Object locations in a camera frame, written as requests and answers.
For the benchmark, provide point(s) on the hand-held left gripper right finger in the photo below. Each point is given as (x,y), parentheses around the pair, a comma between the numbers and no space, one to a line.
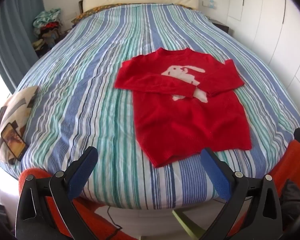
(215,172)

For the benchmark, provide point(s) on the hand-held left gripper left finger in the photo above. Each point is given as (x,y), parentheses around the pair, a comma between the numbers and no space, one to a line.
(83,170)

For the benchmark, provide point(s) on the red sweater with white rabbit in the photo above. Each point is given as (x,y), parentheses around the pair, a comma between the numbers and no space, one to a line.
(180,120)

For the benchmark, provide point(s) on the pile of clothes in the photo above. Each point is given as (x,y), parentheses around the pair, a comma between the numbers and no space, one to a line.
(46,27)

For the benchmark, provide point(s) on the person's orange clothing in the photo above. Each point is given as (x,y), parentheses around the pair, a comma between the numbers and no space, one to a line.
(292,162)

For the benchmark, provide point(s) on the green plastic piece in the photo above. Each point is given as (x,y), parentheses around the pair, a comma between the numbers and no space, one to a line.
(187,220)

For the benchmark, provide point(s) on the dark cloth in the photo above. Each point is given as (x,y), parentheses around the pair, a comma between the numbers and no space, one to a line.
(293,200)

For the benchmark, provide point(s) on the black smartphone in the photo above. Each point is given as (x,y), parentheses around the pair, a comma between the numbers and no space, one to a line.
(13,141)

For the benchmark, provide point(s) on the striped bedspread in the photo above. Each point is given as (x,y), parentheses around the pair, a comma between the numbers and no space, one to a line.
(90,92)

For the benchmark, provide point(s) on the patterned cushion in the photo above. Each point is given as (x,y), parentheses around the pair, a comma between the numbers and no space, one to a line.
(17,105)

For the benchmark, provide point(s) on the white wardrobe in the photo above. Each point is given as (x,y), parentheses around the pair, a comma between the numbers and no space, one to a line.
(265,30)

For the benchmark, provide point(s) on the dark nightstand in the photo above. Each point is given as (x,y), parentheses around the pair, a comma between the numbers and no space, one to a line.
(223,27)

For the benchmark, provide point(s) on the blue curtain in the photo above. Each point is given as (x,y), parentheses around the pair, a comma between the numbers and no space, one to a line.
(10,30)

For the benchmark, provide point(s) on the wall socket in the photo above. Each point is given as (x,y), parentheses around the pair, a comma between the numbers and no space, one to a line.
(209,4)

